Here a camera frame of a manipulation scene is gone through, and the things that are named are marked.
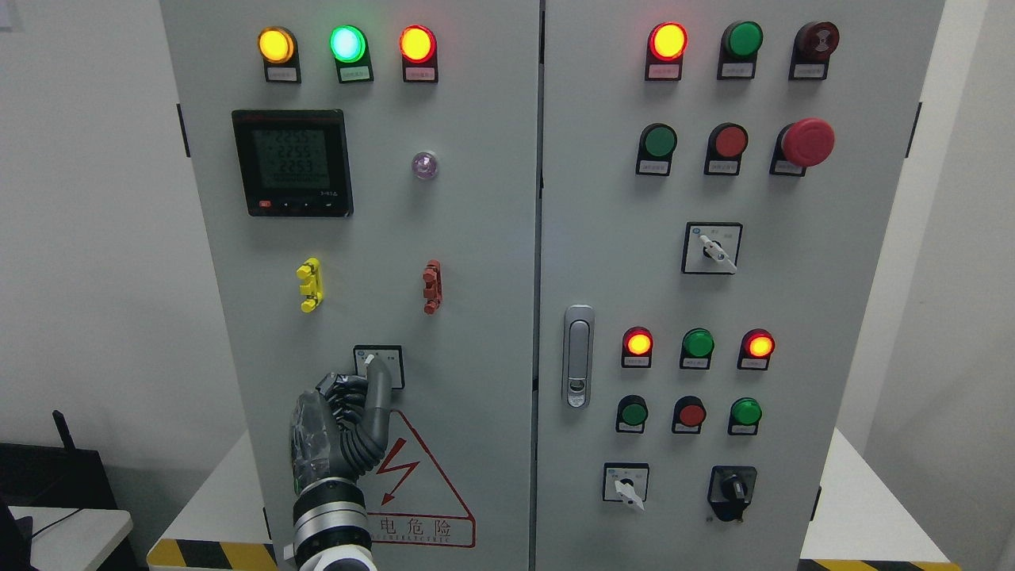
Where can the lower white rotary selector switch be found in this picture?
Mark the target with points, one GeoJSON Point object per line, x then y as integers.
{"type": "Point", "coordinates": [626, 483]}

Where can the green lit indicator light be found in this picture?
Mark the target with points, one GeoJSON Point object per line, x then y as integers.
{"type": "Point", "coordinates": [351, 52]}

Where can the small white table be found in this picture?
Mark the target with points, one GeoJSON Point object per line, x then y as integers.
{"type": "Point", "coordinates": [81, 542]}

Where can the door rotary selector switch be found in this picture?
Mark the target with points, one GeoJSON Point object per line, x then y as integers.
{"type": "Point", "coordinates": [392, 356]}

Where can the white platform with hazard stripes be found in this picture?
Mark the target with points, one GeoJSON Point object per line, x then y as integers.
{"type": "Point", "coordinates": [858, 525]}

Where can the red push button upper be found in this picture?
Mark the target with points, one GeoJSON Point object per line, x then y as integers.
{"type": "Point", "coordinates": [726, 145]}

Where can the bright green push button lower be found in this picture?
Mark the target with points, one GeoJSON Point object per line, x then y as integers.
{"type": "Point", "coordinates": [745, 416]}

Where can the black digital power meter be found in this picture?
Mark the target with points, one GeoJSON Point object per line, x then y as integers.
{"type": "Point", "coordinates": [294, 162]}

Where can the upper right rotary selector switch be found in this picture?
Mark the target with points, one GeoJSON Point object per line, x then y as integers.
{"type": "Point", "coordinates": [711, 248]}

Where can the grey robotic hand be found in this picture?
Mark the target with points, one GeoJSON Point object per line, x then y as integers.
{"type": "Point", "coordinates": [341, 428]}

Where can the red electrical hazard warning sticker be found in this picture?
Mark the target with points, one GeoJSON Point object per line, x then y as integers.
{"type": "Point", "coordinates": [409, 498]}

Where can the red lit indicator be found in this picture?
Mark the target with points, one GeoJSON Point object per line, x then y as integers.
{"type": "Point", "coordinates": [756, 350]}
{"type": "Point", "coordinates": [665, 48]}
{"type": "Point", "coordinates": [637, 348]}

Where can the red emergency stop mushroom button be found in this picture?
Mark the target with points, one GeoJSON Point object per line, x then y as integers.
{"type": "Point", "coordinates": [802, 144]}

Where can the green push button upper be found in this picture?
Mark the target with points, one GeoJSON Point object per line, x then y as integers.
{"type": "Point", "coordinates": [656, 146]}

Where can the green indicator top right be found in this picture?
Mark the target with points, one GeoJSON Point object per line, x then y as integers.
{"type": "Point", "coordinates": [738, 50]}

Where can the black silver robot forearm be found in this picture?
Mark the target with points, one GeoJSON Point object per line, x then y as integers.
{"type": "Point", "coordinates": [330, 523]}

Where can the red lit indicator lower right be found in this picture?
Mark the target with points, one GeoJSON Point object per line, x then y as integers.
{"type": "Point", "coordinates": [756, 350]}

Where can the silver door latch handle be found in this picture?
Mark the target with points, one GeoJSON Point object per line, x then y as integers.
{"type": "Point", "coordinates": [578, 335]}

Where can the red push button lower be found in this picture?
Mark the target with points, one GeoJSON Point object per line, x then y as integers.
{"type": "Point", "coordinates": [689, 414]}

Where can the dark red buzzer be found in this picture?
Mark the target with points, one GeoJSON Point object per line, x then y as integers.
{"type": "Point", "coordinates": [812, 49]}

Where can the red push button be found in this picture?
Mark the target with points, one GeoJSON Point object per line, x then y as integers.
{"type": "Point", "coordinates": [726, 145]}
{"type": "Point", "coordinates": [689, 414]}

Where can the red-orange indicator light left door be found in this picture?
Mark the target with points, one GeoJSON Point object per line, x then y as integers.
{"type": "Point", "coordinates": [418, 52]}

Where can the red lit indicator top right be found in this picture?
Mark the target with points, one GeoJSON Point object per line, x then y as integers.
{"type": "Point", "coordinates": [665, 48]}

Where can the grey electrical control cabinet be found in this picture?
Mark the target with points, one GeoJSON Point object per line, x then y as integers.
{"type": "Point", "coordinates": [537, 206]}

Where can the red terminal connector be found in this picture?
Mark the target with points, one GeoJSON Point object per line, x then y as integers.
{"type": "Point", "coordinates": [432, 287]}

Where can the green push button lower left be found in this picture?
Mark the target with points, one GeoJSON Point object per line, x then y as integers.
{"type": "Point", "coordinates": [631, 414]}

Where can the black rotary knob switch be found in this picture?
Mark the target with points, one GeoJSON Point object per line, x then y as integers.
{"type": "Point", "coordinates": [730, 491]}

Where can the yellow indicator light top left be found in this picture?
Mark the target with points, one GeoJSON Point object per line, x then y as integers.
{"type": "Point", "coordinates": [281, 58]}

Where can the red lit indicator lower left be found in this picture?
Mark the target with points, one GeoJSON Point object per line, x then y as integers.
{"type": "Point", "coordinates": [637, 348]}

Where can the small clear purple lamp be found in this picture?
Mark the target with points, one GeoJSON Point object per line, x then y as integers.
{"type": "Point", "coordinates": [424, 165]}

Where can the green indicator lower middle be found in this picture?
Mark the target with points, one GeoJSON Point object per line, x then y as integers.
{"type": "Point", "coordinates": [697, 349]}

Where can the black device with antenna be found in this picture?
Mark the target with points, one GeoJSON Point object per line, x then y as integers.
{"type": "Point", "coordinates": [63, 476]}

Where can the yellow terminal connector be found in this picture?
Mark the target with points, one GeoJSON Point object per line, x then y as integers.
{"type": "Point", "coordinates": [311, 287]}

